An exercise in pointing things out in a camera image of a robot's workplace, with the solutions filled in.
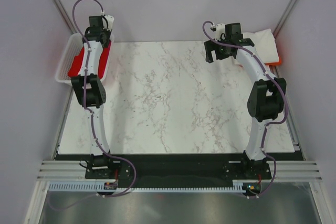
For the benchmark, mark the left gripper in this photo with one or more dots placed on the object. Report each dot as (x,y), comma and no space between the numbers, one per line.
(108,33)

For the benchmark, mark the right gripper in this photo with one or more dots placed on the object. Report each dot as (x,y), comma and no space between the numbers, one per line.
(212,45)

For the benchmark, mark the red t-shirt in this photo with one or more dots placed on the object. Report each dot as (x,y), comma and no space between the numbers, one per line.
(102,67)

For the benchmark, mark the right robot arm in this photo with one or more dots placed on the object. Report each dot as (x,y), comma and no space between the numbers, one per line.
(266,100)

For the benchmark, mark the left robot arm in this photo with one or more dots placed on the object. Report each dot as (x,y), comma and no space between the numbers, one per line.
(91,94)

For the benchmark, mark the white plastic basket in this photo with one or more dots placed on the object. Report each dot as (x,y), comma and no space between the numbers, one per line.
(72,49)

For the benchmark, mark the folded white t-shirt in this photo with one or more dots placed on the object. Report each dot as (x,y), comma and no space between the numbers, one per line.
(265,44)

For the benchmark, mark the folded orange t-shirt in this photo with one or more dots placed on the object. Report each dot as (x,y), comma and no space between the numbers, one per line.
(275,63)

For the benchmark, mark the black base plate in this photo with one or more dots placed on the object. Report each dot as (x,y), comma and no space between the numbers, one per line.
(173,169)

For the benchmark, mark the aluminium rail frame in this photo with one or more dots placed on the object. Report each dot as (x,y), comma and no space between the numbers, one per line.
(294,194)

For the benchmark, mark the white slotted cable duct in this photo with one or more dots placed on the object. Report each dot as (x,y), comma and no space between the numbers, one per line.
(111,186)

